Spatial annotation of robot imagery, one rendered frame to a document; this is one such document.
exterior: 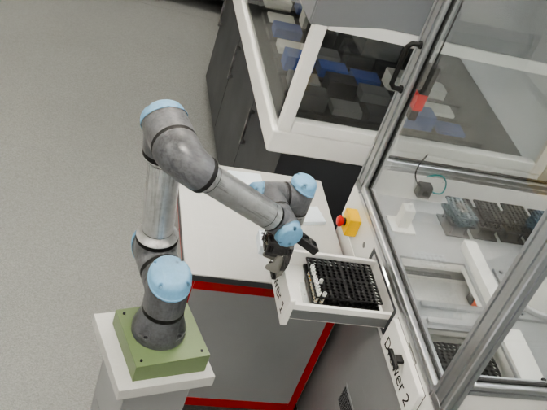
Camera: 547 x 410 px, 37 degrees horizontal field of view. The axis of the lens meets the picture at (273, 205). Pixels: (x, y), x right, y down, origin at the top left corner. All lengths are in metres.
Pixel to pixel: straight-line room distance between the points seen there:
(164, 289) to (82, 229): 1.74
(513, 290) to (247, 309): 1.07
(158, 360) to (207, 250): 0.58
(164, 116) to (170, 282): 0.44
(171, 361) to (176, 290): 0.22
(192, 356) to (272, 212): 0.47
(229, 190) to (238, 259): 0.76
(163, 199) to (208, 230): 0.69
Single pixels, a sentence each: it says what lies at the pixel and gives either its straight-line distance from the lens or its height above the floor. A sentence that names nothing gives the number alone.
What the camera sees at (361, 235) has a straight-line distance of 2.81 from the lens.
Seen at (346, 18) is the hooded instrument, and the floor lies 1.41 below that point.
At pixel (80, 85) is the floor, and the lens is 4.84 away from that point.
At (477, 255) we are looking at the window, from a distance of 2.16.
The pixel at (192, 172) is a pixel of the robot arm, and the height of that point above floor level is 1.40.
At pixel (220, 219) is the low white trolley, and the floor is 0.76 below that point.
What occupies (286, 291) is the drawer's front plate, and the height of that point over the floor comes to 0.91.
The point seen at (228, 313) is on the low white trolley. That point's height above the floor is 0.59.
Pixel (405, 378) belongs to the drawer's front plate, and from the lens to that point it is 2.38.
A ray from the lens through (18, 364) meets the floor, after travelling 3.25.
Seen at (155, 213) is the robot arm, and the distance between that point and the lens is 2.14.
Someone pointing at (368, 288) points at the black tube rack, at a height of 0.90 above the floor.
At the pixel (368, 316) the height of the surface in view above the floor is 0.88.
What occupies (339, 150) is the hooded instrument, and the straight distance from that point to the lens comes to 3.25.
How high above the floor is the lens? 2.50
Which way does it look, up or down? 35 degrees down
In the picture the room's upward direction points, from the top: 20 degrees clockwise
